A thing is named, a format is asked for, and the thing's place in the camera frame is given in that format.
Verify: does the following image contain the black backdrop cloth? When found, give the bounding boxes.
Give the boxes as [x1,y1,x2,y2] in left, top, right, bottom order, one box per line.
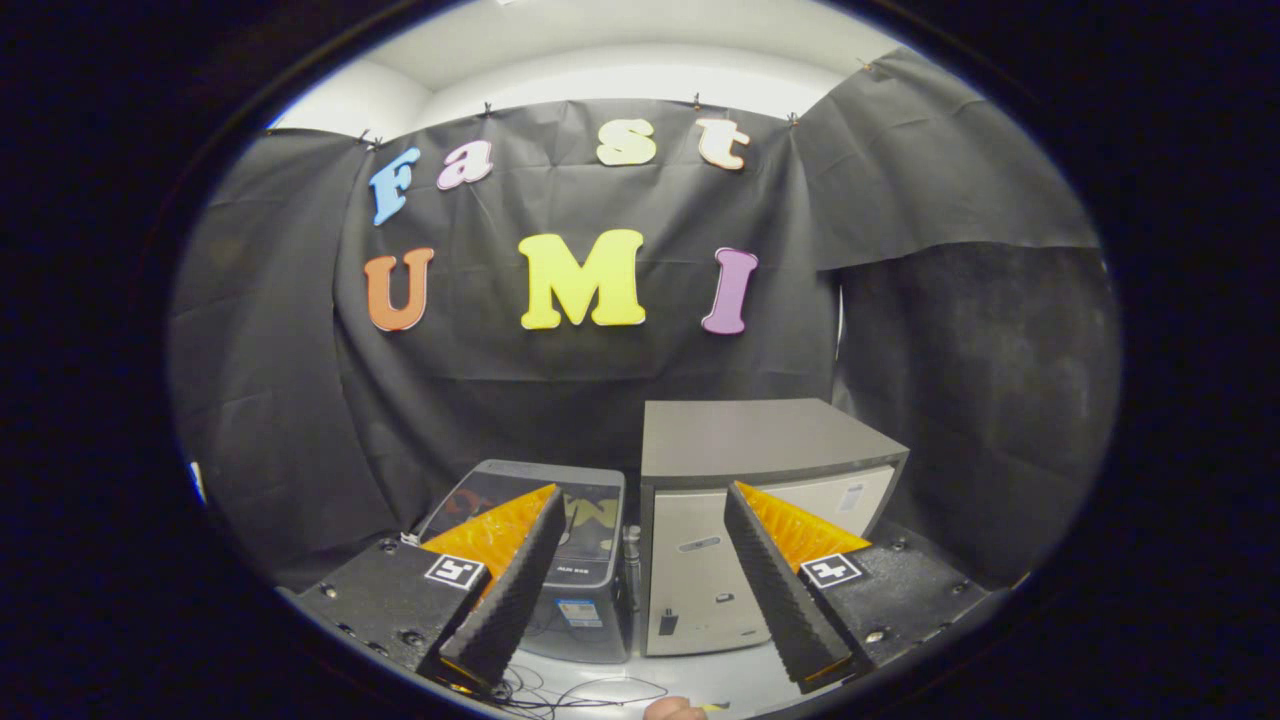
[168,45,1121,591]

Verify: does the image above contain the beige cabinet with dark top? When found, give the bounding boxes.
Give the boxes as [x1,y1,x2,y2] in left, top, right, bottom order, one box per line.
[639,398,910,659]

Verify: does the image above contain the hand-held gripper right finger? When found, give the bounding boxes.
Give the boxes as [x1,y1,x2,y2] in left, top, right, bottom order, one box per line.
[724,481,991,695]

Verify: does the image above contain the grey hose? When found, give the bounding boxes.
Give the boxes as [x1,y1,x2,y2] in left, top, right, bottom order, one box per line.
[622,524,643,657]

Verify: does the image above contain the thin black floor cables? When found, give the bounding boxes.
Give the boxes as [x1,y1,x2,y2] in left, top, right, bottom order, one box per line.
[495,663,673,714]

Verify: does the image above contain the grey washing machine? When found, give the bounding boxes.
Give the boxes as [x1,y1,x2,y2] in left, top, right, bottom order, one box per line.
[414,459,638,664]

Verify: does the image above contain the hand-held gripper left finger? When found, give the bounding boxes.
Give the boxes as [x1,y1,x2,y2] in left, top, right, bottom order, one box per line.
[290,484,568,693]

